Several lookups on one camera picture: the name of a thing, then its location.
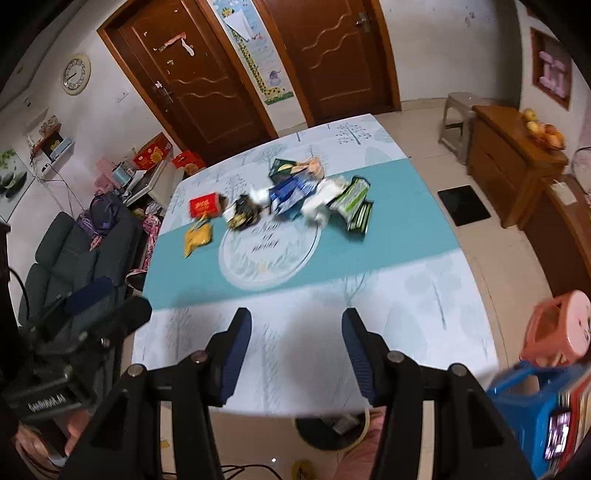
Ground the left brown wooden door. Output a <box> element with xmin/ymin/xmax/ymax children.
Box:
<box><xmin>97</xmin><ymin>0</ymin><xmax>277</xmax><ymax>165</ymax></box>

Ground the red cigarette pack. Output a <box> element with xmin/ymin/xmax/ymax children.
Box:
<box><xmin>189</xmin><ymin>193</ymin><xmax>228</xmax><ymax>219</ymax></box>

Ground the blue white wrapper bag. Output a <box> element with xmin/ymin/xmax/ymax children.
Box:
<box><xmin>270</xmin><ymin>175</ymin><xmax>320</xmax><ymax>220</ymax></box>

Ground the yellow rim trash bin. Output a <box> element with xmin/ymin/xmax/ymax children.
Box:
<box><xmin>293</xmin><ymin>409</ymin><xmax>370</xmax><ymax>452</ymax></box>

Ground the white tissue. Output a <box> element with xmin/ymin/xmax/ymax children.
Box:
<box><xmin>301</xmin><ymin>177</ymin><xmax>349</xmax><ymax>228</ymax></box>

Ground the black yellow snack wrapper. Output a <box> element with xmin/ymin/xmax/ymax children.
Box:
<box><xmin>222</xmin><ymin>194</ymin><xmax>262</xmax><ymax>231</ymax></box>

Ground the brown wooden cabinet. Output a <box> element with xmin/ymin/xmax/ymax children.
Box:
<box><xmin>467</xmin><ymin>105</ymin><xmax>590</xmax><ymax>296</ymax></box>

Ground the person left hand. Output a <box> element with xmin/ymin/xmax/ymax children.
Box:
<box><xmin>13</xmin><ymin>409</ymin><xmax>92</xmax><ymax>479</ymax></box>

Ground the tree print tablecloth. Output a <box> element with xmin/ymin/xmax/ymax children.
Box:
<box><xmin>132</xmin><ymin>115</ymin><xmax>499</xmax><ymax>416</ymax></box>

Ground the right brown wooden door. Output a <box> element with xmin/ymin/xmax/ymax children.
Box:
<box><xmin>254</xmin><ymin>0</ymin><xmax>402</xmax><ymax>126</ymax></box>

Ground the fruit bowl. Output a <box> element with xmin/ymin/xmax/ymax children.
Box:
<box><xmin>521</xmin><ymin>108</ymin><xmax>566</xmax><ymax>151</ymax></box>

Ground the blue plastic stool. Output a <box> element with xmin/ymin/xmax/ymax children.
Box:
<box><xmin>487</xmin><ymin>361</ymin><xmax>583</xmax><ymax>478</ymax></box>

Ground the brown wooden door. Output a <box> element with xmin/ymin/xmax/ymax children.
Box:
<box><xmin>254</xmin><ymin>0</ymin><xmax>402</xmax><ymax>126</ymax></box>
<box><xmin>97</xmin><ymin>0</ymin><xmax>277</xmax><ymax>165</ymax></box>

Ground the red gift box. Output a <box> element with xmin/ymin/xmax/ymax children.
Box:
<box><xmin>133</xmin><ymin>132</ymin><xmax>172</xmax><ymax>171</ymax></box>

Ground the yellow orange small packet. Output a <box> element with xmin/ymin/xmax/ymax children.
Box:
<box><xmin>183</xmin><ymin>216</ymin><xmax>212</xmax><ymax>258</ymax></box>

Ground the white side table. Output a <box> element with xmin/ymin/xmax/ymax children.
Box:
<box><xmin>121</xmin><ymin>156</ymin><xmax>180</xmax><ymax>210</ymax></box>

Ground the dark green snack packet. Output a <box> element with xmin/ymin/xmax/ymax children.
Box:
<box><xmin>269</xmin><ymin>158</ymin><xmax>297</xmax><ymax>185</ymax></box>

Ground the wall niche pink ornament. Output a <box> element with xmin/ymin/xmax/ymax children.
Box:
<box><xmin>530</xmin><ymin>28</ymin><xmax>572</xmax><ymax>110</ymax></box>

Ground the green white wrapper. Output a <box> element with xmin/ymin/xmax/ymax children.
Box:
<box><xmin>328</xmin><ymin>176</ymin><xmax>374</xmax><ymax>236</ymax></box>

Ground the dark teal sofa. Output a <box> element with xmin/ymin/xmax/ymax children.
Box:
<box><xmin>18</xmin><ymin>192</ymin><xmax>145</xmax><ymax>332</ymax></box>

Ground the giraffe height chart poster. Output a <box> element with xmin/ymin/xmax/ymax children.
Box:
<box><xmin>211</xmin><ymin>0</ymin><xmax>296</xmax><ymax>107</ymax></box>

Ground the round wall clock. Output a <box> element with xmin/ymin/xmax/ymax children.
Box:
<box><xmin>61</xmin><ymin>53</ymin><xmax>91</xmax><ymax>96</ymax></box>

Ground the grey plastic stool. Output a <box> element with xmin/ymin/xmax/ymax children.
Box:
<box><xmin>439</xmin><ymin>92</ymin><xmax>494</xmax><ymax>165</ymax></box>

